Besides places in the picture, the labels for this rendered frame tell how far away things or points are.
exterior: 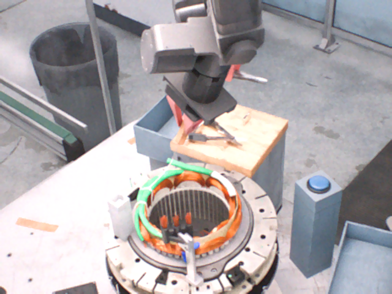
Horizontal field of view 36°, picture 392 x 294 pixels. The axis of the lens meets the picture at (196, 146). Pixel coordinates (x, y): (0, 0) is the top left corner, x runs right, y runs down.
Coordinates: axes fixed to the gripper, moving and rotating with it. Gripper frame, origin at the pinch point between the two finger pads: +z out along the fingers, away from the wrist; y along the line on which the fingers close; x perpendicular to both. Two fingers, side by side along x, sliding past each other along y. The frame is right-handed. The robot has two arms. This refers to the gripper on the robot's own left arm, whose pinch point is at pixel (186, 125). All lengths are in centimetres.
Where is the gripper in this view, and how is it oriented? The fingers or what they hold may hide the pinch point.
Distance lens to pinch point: 94.9
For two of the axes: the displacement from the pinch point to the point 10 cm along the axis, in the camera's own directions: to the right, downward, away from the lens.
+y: 6.4, 7.0, -3.1
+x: 7.2, -4.3, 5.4
